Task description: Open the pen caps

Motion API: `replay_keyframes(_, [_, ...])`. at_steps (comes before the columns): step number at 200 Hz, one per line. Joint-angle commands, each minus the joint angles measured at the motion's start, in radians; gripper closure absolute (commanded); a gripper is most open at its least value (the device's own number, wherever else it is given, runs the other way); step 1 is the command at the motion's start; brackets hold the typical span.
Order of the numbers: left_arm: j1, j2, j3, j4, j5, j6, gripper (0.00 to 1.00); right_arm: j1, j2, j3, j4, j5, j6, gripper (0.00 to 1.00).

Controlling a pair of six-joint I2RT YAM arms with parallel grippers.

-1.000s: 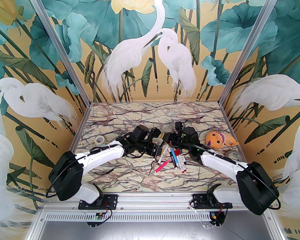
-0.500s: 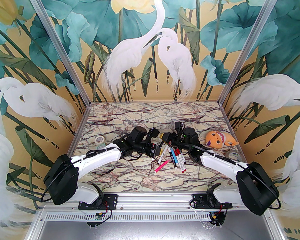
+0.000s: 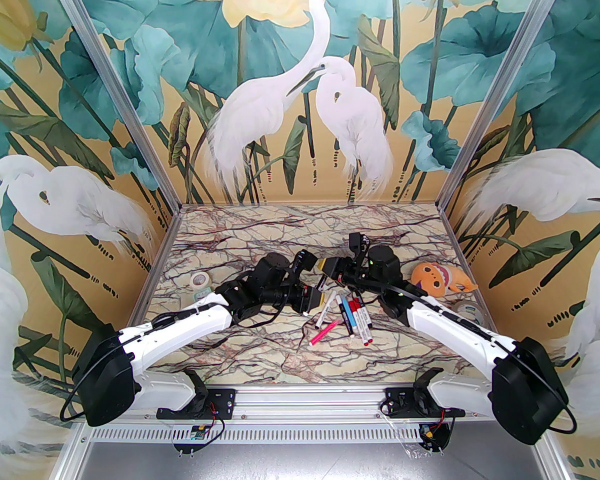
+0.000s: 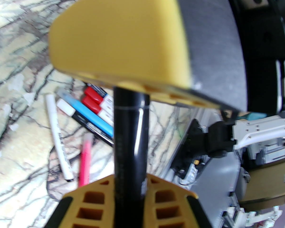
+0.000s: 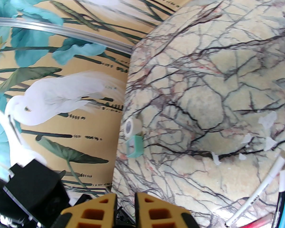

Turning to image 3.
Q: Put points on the orange plush fish toy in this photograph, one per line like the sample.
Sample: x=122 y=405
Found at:
x=437 y=279

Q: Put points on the perforated metal strip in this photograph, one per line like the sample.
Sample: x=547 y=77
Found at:
x=305 y=434

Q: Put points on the white marker with red ends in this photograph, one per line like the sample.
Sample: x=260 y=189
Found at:
x=358 y=323
x=365 y=325

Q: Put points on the large white tape roll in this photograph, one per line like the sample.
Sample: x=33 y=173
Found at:
x=472 y=313

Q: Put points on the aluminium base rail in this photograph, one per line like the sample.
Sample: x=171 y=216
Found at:
x=305 y=403

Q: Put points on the small green circuit board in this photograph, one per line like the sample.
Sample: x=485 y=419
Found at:
x=197 y=432

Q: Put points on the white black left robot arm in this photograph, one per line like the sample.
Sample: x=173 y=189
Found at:
x=180 y=325

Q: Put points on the small green alarm clock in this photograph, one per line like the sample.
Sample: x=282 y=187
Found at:
x=204 y=300

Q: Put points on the yellow power connector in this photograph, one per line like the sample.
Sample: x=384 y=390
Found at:
x=430 y=434

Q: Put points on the grey metal panel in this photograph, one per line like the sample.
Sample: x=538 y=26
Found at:
x=305 y=463

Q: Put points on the aluminium frame post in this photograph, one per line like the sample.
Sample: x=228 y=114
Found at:
x=502 y=88
x=117 y=88

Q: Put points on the white marker with black tip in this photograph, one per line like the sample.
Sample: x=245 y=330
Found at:
x=323 y=310

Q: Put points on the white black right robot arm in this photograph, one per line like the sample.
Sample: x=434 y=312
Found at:
x=460 y=329

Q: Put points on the small white tape roll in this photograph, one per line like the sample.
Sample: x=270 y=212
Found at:
x=199 y=280

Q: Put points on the pink highlighter pen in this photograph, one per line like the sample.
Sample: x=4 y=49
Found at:
x=325 y=333

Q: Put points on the black pen with white tip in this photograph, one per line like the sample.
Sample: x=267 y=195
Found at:
x=358 y=302

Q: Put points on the blue body pen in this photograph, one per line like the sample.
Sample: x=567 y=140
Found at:
x=347 y=315

